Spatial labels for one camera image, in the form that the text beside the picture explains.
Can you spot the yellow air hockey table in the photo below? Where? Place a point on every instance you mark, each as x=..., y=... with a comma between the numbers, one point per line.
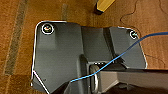
x=103, y=5

